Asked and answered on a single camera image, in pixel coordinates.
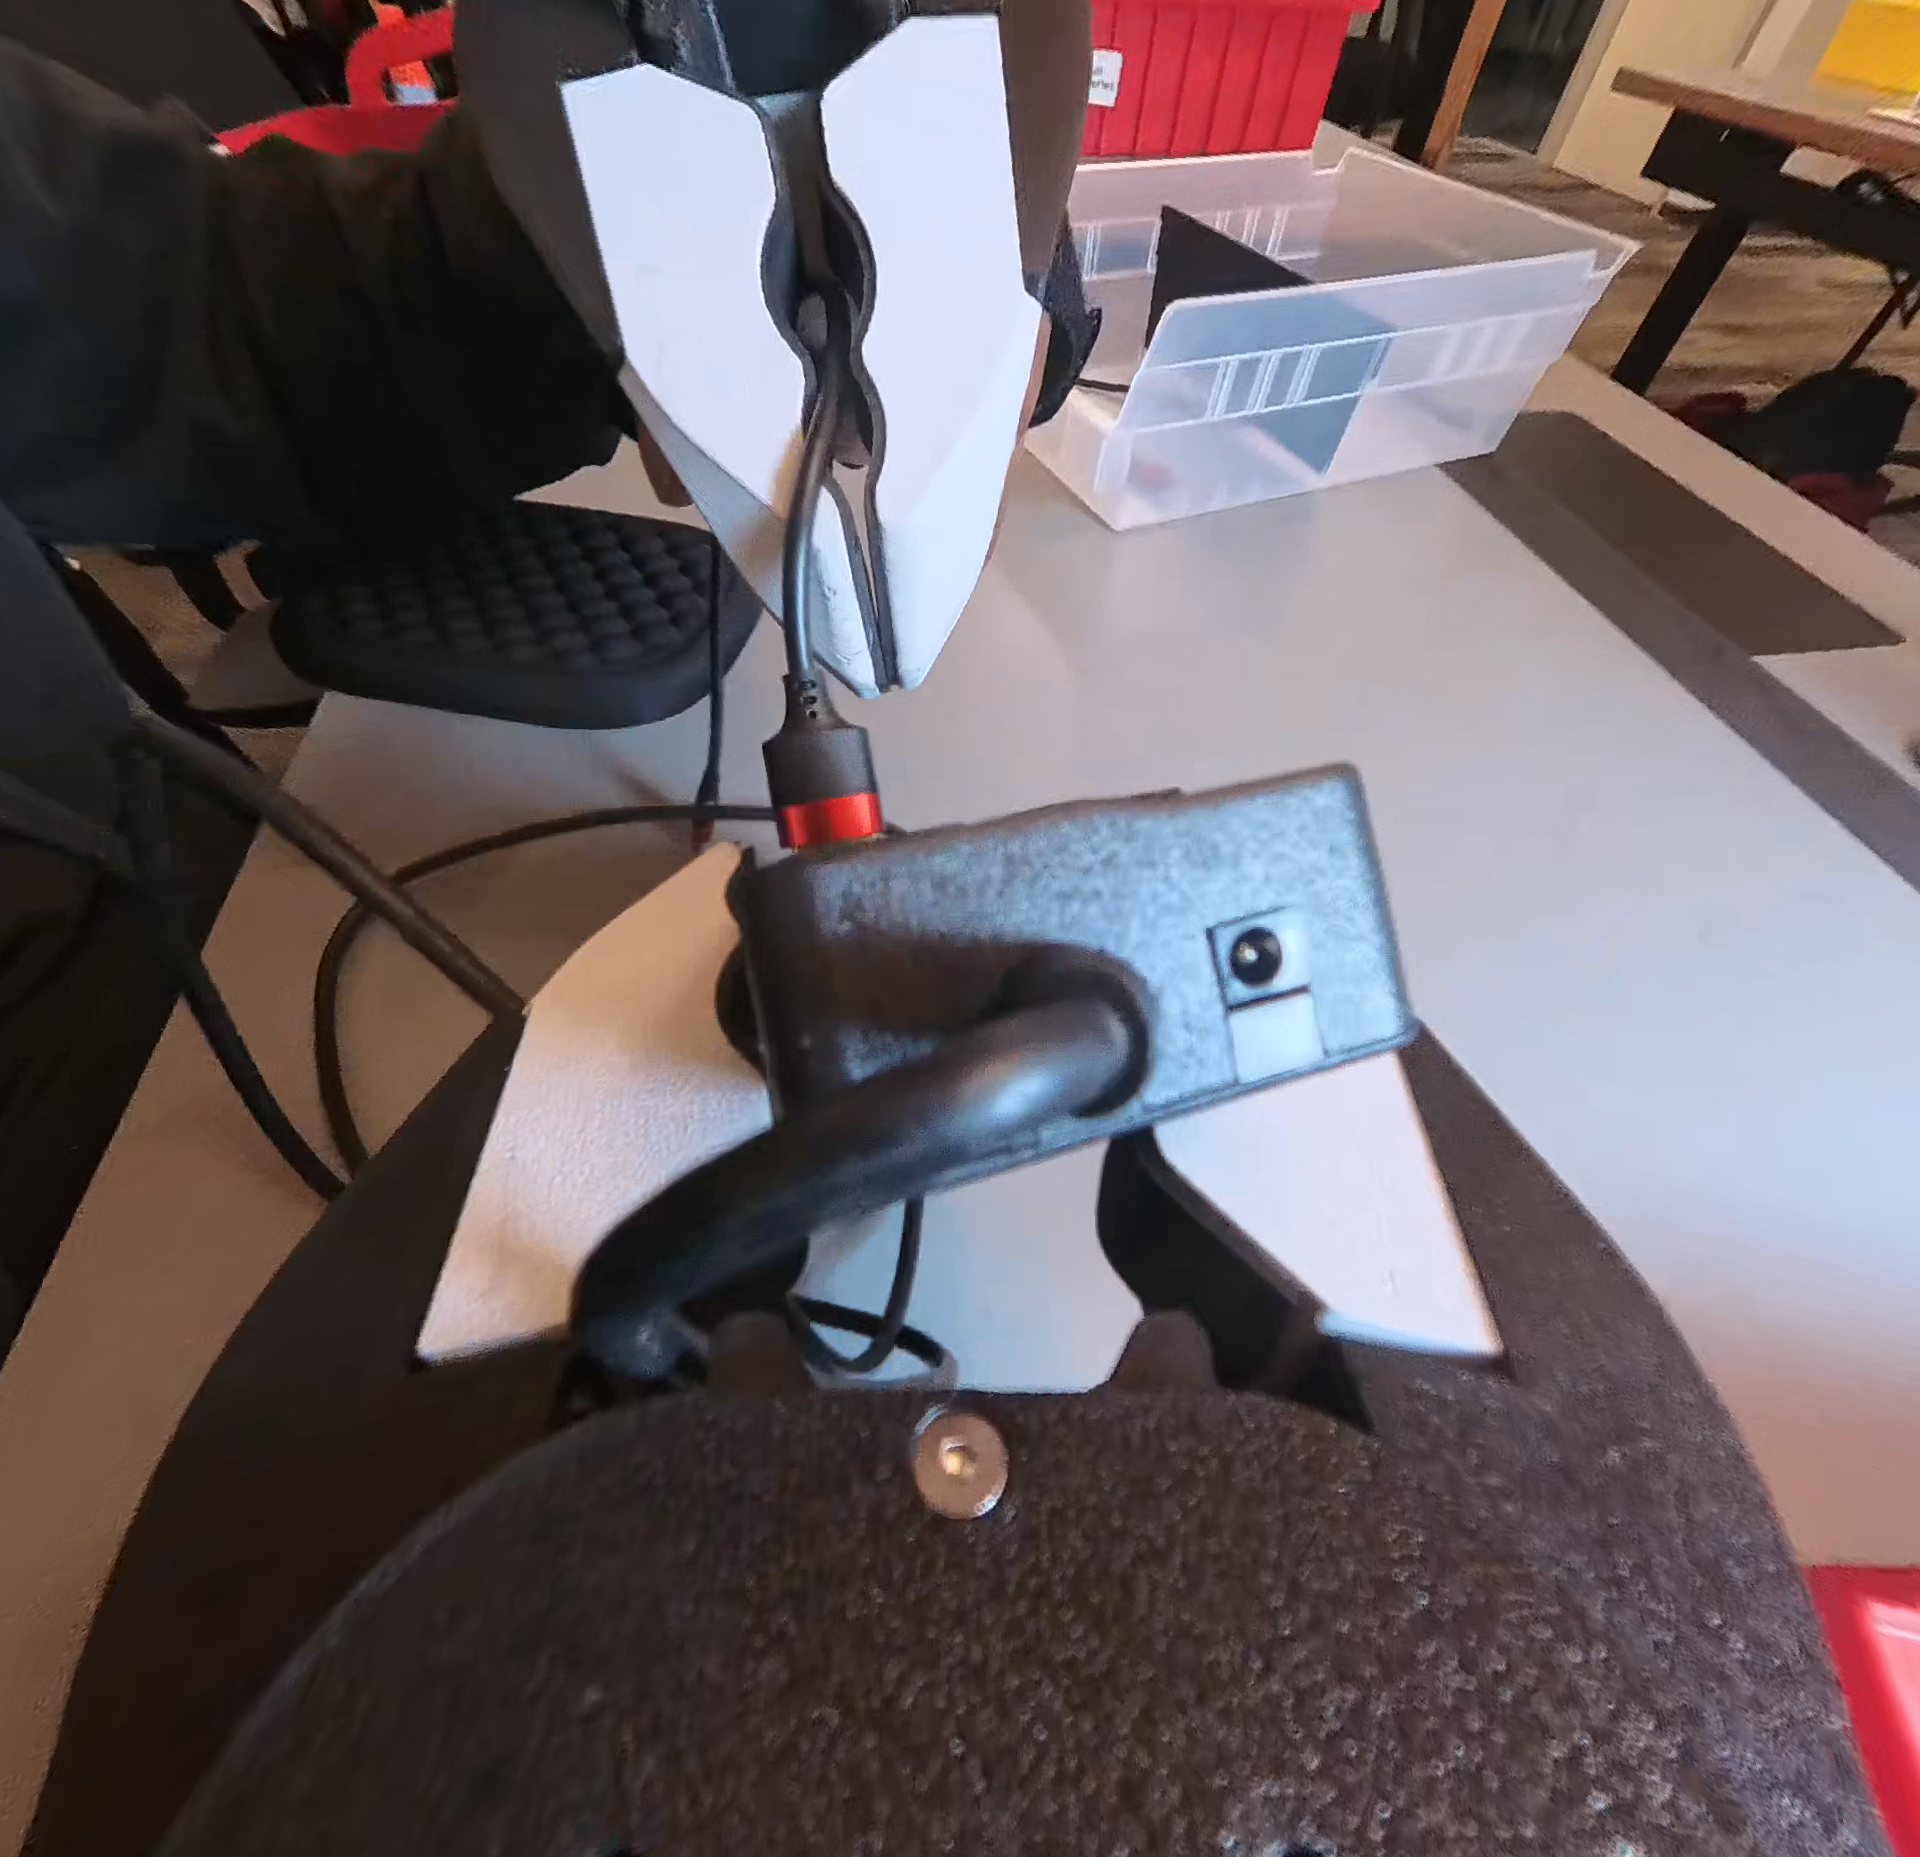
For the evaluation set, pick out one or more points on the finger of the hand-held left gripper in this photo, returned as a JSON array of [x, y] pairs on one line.
[[946, 312], [691, 268]]

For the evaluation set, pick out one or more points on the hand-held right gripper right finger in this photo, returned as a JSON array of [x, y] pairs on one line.
[[1320, 1213]]

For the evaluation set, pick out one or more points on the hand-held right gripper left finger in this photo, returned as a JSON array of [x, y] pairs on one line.
[[600, 1122]]

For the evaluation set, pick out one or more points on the black usb hub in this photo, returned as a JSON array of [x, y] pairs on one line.
[[975, 898]]

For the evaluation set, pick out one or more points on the clear plastic bin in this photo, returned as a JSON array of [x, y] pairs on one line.
[[1442, 356]]

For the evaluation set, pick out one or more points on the red plastic bin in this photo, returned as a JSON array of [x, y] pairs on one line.
[[1875, 1707]]

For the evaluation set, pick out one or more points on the person's left forearm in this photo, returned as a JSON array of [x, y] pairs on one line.
[[227, 312]]

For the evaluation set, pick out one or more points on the person's left hand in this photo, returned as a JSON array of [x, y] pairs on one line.
[[666, 475]]

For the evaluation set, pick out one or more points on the black divider panel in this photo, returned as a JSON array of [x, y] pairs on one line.
[[1217, 268]]

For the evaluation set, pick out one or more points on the ribbed red bin white label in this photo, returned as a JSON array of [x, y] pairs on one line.
[[1217, 59]]

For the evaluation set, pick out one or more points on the black chair armrest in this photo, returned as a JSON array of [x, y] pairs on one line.
[[511, 614]]

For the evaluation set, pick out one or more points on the wooden desk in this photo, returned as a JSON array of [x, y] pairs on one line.
[[1727, 118]]

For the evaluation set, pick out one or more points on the red bag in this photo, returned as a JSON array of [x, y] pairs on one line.
[[1814, 432]]

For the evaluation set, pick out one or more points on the yellow plastic bin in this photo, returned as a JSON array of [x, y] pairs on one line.
[[1868, 44]]

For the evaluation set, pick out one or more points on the wooden post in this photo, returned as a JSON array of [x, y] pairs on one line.
[[1480, 44]]

